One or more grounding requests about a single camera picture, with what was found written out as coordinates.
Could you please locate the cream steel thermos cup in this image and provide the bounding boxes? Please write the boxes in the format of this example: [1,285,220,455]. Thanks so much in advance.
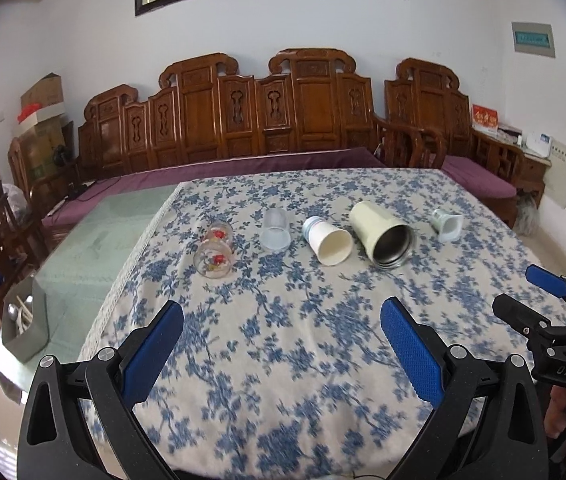
[349,200,417,269]

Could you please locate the stacked cardboard boxes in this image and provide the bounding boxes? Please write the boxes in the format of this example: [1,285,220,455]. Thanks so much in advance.
[8,73,74,193]

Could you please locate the white router device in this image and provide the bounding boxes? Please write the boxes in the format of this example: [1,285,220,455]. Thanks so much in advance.
[524,132,553,158]

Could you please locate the white paper cup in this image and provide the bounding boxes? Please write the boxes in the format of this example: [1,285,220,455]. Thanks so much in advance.
[303,216,353,266]

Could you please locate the clear frosted plastic cup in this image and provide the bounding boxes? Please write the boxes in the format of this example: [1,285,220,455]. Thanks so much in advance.
[260,208,291,252]

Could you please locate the purple armchair cushion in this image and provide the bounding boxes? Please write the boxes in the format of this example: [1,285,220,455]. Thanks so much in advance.
[441,155,516,200]

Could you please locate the grey box with items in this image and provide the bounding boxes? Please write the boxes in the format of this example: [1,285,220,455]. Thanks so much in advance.
[1,275,49,363]

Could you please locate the wall electrical panel door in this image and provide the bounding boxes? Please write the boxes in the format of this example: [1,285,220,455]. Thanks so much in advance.
[544,140,566,209]

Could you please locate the grey wall panel box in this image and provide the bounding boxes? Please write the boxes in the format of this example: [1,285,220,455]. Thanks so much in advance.
[512,22,556,58]

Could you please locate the wooden armchair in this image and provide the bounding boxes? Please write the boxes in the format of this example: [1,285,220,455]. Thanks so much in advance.
[384,58,517,228]

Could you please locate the blue floral tablecloth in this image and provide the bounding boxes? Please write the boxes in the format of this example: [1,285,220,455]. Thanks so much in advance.
[80,169,566,479]

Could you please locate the wooden side table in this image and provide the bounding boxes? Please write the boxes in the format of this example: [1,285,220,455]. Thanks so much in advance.
[472,130,551,207]

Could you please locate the red gift box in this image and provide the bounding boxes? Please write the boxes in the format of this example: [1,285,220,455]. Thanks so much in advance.
[472,104,499,131]

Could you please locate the purple sofa cushion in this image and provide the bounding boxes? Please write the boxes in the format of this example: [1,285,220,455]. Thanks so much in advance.
[42,148,385,230]

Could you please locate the carved wooden sofa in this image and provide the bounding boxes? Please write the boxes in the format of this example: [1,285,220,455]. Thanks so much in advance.
[78,48,379,179]

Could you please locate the glass cup with red pattern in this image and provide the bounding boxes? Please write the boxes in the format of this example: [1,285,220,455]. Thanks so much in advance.
[193,221,234,278]

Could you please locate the small pale green cup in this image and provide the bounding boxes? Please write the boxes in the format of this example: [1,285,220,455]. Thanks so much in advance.
[430,208,464,243]

